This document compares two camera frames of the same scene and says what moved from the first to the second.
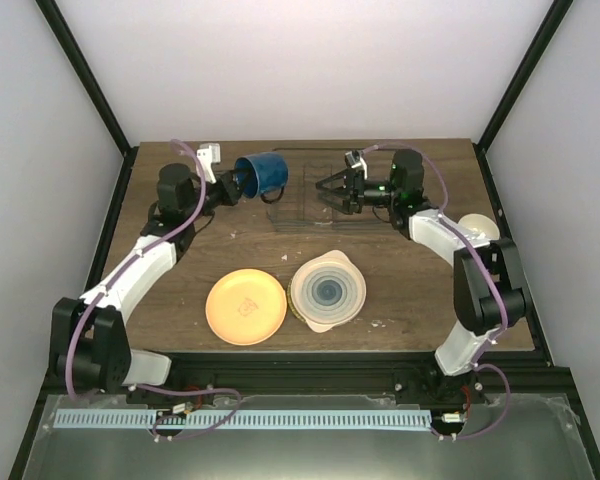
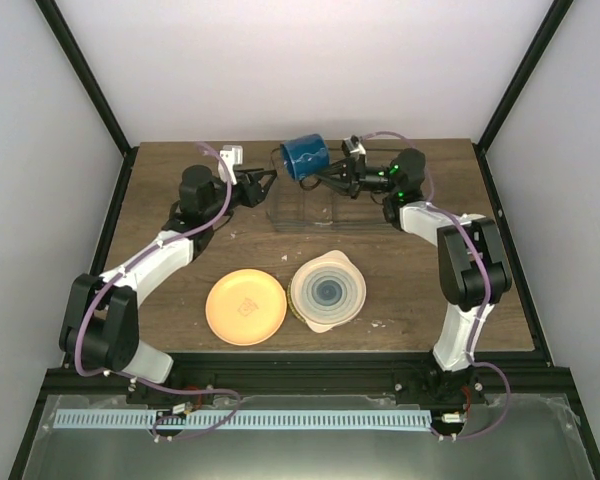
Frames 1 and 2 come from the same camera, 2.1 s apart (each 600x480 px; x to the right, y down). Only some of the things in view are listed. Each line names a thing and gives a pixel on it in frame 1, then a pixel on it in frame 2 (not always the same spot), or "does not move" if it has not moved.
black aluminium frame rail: (524, 375) does not move
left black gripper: (232, 192) → (251, 186)
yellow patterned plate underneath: (290, 302) does not move
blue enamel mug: (268, 176) → (306, 155)
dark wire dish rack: (302, 209) does not move
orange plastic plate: (246, 306) does not move
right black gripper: (354, 182) → (352, 176)
